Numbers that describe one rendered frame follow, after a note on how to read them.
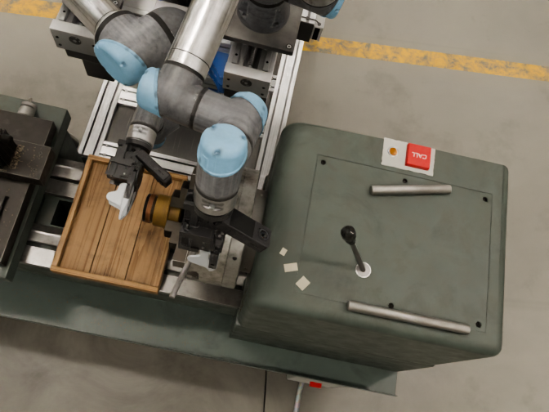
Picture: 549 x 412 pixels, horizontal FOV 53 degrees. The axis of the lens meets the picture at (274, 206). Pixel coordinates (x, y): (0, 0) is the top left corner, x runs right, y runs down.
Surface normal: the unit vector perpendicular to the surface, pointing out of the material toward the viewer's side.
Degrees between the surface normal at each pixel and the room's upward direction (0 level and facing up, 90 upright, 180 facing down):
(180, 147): 0
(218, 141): 20
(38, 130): 0
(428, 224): 0
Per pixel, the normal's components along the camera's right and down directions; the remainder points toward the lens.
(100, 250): 0.13, -0.33
